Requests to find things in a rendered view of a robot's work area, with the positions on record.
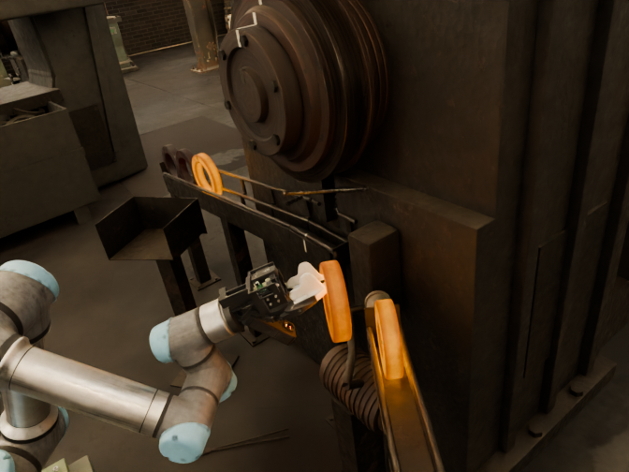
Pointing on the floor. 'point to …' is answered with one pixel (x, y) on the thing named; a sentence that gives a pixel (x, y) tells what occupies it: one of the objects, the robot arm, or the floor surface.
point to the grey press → (75, 80)
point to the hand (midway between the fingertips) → (331, 282)
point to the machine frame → (490, 212)
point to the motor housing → (355, 412)
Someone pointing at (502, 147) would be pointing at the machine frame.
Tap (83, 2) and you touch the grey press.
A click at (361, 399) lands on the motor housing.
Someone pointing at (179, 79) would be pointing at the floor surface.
